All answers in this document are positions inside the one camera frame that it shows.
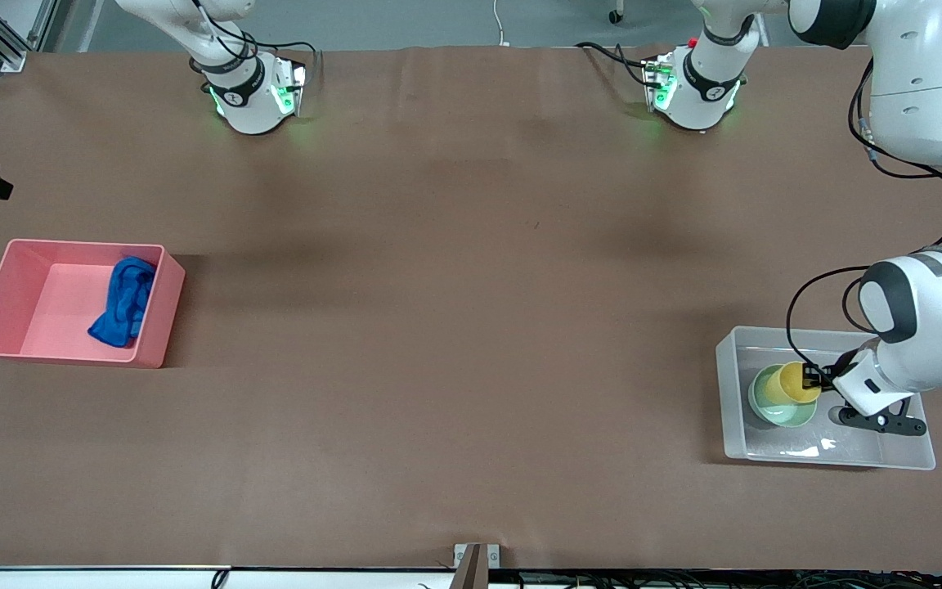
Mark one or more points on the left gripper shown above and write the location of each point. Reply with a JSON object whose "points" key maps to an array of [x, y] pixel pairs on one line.
{"points": [[828, 377]]}

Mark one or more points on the yellow cup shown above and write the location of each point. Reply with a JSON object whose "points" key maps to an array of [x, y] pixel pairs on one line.
{"points": [[794, 383]]}

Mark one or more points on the pale green bowl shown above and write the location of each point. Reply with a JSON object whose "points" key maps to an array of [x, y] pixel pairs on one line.
{"points": [[765, 409]]}

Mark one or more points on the blue cloth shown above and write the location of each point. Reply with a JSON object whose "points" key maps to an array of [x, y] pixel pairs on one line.
{"points": [[123, 303]]}

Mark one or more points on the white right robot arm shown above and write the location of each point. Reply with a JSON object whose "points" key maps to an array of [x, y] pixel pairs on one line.
{"points": [[250, 106]]}

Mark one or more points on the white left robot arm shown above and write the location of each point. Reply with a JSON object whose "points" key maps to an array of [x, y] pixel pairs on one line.
{"points": [[929, 311]]}

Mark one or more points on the clear plastic bin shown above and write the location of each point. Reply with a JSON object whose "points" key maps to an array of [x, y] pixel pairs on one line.
{"points": [[737, 384]]}

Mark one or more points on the brown table cover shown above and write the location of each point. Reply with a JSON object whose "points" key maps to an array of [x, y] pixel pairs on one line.
{"points": [[471, 245]]}

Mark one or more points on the black caster wheel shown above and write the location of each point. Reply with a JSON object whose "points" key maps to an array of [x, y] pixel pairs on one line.
{"points": [[616, 15]]}

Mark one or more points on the pink plastic bin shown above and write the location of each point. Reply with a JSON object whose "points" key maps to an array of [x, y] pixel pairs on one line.
{"points": [[62, 303]]}

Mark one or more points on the metal table edge bracket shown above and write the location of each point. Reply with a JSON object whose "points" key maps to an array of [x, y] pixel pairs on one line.
{"points": [[471, 568]]}

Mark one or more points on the white table edge rail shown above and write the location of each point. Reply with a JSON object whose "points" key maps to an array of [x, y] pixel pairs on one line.
{"points": [[111, 579]]}

